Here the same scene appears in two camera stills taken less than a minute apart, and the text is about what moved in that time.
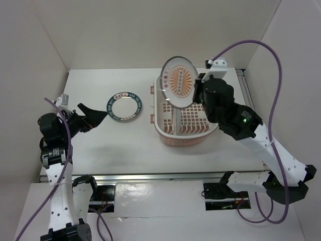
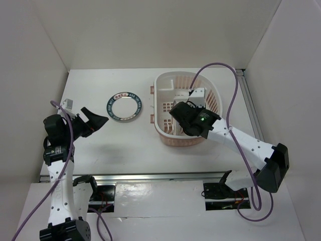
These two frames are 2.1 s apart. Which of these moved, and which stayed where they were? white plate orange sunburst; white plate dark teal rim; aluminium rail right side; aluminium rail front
Moved: white plate orange sunburst
Stayed: aluminium rail front; white plate dark teal rim; aluminium rail right side
